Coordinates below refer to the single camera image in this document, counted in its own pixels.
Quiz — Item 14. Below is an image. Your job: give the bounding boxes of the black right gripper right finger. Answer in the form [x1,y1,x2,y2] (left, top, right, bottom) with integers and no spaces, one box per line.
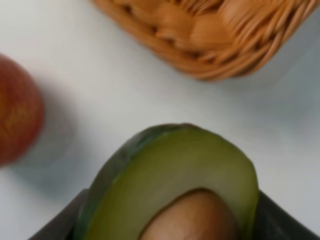
[253,191,320,240]

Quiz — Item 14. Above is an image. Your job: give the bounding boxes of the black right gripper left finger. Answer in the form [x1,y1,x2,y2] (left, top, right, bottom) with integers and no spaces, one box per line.
[29,189,89,240]

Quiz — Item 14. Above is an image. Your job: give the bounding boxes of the halved avocado with pit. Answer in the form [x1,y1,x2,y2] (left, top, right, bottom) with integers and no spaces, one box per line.
[73,124,259,240]

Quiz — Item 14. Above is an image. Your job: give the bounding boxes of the orange wicker basket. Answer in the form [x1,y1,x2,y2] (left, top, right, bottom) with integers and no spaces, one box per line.
[94,0,320,81]

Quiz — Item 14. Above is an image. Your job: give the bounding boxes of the red apple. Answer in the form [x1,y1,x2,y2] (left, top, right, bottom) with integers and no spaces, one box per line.
[0,54,45,167]

